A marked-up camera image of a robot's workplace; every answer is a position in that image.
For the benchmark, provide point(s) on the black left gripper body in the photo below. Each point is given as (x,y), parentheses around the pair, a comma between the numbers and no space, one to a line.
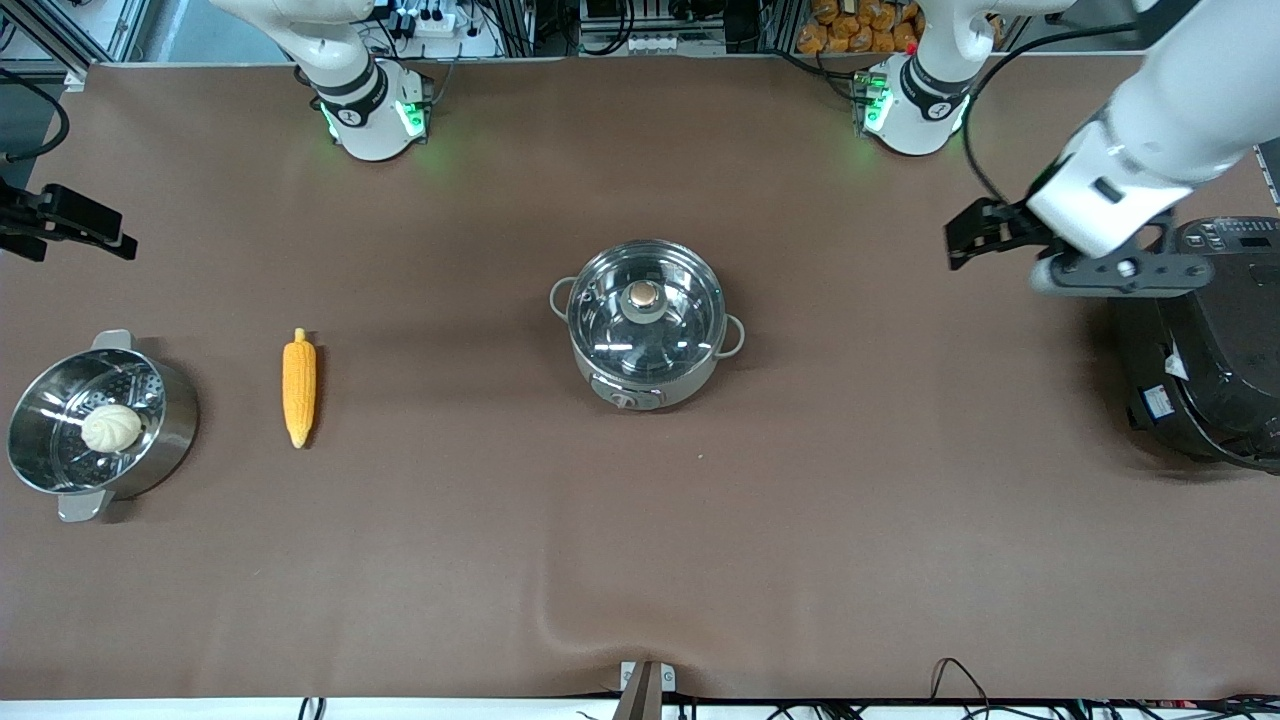
(1010,226)

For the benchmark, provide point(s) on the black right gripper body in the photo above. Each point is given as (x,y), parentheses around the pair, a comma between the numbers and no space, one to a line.
(22,221)

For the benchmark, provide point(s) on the yellow corn cob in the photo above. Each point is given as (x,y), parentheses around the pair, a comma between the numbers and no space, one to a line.
(299,385)

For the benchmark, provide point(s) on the glass pot lid with knob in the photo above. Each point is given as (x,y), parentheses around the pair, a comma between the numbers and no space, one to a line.
(645,320)

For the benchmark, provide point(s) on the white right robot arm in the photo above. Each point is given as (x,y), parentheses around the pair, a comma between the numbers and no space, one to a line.
(350,80)

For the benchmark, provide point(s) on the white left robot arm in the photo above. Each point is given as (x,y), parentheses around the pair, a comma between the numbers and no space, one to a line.
(1180,100)

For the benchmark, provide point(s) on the stainless steel steamer pot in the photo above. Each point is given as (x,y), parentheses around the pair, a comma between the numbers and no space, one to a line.
(170,420)

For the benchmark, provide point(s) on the grey electric cooking pot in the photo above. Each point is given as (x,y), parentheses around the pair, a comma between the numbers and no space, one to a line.
(628,395)

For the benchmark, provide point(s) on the white steamed bun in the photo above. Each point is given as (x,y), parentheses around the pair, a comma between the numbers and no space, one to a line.
(111,428)

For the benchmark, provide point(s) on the bag of orange snacks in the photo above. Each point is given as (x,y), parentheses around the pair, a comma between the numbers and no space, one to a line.
(860,28)

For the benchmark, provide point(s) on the black rice cooker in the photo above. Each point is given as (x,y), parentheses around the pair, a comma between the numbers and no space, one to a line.
(1215,370)

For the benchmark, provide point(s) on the white power strip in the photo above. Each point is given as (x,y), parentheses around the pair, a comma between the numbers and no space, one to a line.
(672,44)

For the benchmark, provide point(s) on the power strip with plugs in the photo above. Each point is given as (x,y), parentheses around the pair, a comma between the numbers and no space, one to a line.
(440,25)

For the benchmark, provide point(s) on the brown table mat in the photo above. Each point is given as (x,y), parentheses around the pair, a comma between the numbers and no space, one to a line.
(640,560)

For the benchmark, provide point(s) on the aluminium frame profile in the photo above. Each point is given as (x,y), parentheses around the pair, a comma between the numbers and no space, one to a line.
(90,28)

